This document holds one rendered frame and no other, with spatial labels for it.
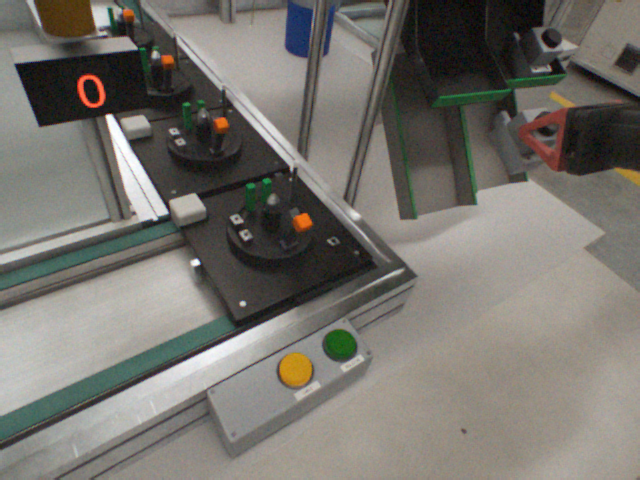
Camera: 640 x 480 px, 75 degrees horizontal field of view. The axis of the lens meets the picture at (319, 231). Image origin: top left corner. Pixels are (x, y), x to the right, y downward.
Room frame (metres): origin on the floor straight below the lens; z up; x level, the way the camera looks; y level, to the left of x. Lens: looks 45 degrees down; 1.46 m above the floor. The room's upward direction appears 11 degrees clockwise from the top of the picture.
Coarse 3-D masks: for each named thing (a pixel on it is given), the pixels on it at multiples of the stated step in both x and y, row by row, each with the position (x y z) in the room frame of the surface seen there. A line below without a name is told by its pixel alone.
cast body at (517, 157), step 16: (528, 112) 0.49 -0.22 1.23; (544, 112) 0.48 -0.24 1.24; (496, 128) 0.50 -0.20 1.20; (512, 128) 0.48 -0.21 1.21; (544, 128) 0.46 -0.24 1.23; (496, 144) 0.49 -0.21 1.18; (512, 144) 0.47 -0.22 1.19; (544, 144) 0.46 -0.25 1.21; (512, 160) 0.46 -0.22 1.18; (528, 160) 0.46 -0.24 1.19
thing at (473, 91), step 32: (384, 0) 0.68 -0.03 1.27; (416, 0) 0.62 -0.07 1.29; (448, 0) 0.75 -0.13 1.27; (480, 0) 0.70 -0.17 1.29; (416, 32) 0.61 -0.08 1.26; (448, 32) 0.68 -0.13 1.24; (480, 32) 0.68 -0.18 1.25; (416, 64) 0.59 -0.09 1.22; (448, 64) 0.62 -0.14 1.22; (480, 64) 0.65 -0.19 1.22; (448, 96) 0.54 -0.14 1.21; (480, 96) 0.57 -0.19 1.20
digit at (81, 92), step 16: (80, 64) 0.39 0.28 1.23; (96, 64) 0.40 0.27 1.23; (64, 80) 0.38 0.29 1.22; (80, 80) 0.39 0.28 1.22; (96, 80) 0.40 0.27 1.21; (80, 96) 0.39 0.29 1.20; (96, 96) 0.40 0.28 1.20; (112, 96) 0.41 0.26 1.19; (80, 112) 0.38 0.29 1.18; (96, 112) 0.40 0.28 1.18
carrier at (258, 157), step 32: (224, 96) 0.70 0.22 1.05; (128, 128) 0.63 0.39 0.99; (160, 128) 0.68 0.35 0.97; (192, 128) 0.67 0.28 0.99; (160, 160) 0.58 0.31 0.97; (192, 160) 0.57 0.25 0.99; (224, 160) 0.60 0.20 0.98; (256, 160) 0.63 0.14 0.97; (160, 192) 0.50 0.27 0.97; (192, 192) 0.51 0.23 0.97; (224, 192) 0.54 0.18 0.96
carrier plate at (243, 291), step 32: (256, 192) 0.54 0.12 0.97; (288, 192) 0.56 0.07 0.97; (192, 224) 0.44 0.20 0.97; (224, 224) 0.45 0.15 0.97; (320, 224) 0.50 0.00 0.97; (224, 256) 0.39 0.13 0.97; (320, 256) 0.43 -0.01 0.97; (352, 256) 0.44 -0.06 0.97; (224, 288) 0.33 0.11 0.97; (256, 288) 0.34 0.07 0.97; (288, 288) 0.35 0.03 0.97
